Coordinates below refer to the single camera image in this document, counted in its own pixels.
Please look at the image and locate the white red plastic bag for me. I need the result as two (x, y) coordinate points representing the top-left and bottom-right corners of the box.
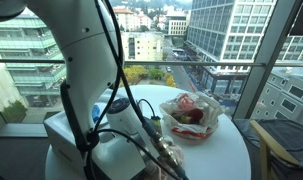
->
(159, 92), (223, 140)

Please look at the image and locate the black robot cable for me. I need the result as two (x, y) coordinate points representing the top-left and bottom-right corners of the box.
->
(85, 0), (190, 180)

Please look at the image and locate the red fruit in bag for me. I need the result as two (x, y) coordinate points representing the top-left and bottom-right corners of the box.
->
(172, 108), (205, 125)

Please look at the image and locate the pink cloth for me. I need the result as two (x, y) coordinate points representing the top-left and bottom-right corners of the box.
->
(142, 134), (186, 180)

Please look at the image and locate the wooden chair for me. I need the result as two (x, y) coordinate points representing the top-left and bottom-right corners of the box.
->
(250, 120), (303, 180)

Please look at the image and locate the blue sponge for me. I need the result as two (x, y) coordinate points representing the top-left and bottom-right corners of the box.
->
(92, 104), (100, 123)

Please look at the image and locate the white plastic box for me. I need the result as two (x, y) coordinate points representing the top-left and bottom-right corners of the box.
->
(43, 88), (147, 180)

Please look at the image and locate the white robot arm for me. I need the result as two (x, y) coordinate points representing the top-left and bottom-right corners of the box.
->
(0, 0), (159, 180)

